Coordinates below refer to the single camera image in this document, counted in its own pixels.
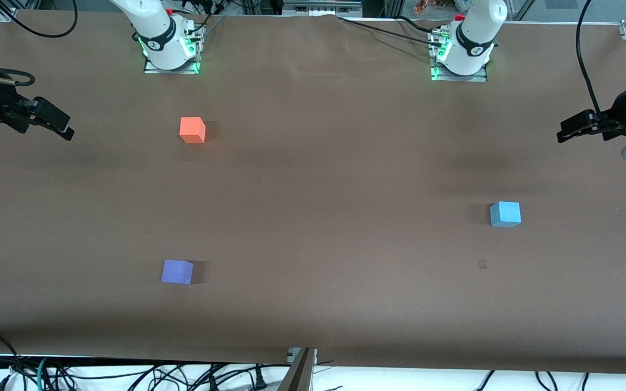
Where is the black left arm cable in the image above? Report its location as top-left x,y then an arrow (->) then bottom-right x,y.
576,0 -> 603,118

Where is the orange block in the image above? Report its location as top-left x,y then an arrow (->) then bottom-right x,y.
179,117 -> 206,144

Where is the black cable on table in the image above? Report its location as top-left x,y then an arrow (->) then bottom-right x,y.
337,16 -> 445,48

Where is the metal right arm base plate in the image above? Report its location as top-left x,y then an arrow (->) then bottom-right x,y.
143,23 -> 202,74

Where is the brown table cover sheet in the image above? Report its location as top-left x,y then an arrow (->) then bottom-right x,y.
0,8 -> 626,375

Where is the grey equipment box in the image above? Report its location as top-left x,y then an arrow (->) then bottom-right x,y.
283,0 -> 363,17

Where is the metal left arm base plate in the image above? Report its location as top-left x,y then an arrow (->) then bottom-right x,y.
429,26 -> 489,83

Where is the metal post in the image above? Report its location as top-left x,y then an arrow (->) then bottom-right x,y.
279,348 -> 318,391

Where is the blue block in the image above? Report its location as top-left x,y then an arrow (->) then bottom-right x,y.
490,201 -> 522,228

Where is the purple block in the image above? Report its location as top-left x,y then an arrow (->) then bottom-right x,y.
161,259 -> 194,286

